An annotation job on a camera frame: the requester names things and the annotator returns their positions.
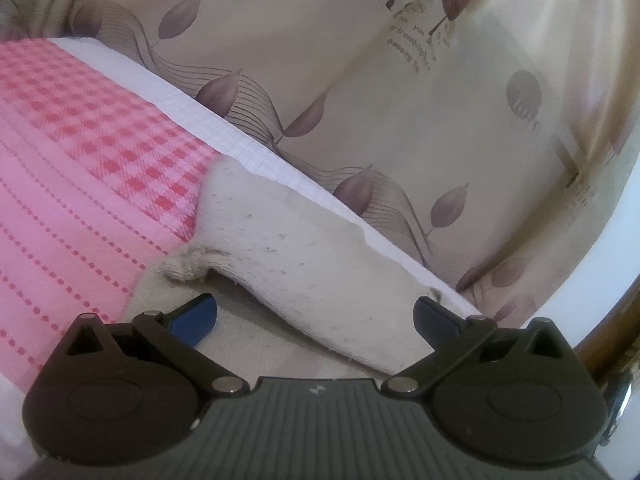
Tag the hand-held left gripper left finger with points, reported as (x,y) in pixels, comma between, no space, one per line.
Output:
(192,317)

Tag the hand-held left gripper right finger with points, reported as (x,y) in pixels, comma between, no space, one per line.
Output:
(435,320)

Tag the cream small knit garment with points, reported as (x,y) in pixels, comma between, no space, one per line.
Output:
(310,270)

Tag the pink checked blanket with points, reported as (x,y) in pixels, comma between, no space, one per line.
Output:
(85,170)

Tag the brown wooden furniture edge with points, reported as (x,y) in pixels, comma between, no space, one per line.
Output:
(617,330)

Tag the beige leaf print curtain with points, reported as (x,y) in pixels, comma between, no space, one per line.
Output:
(350,85)

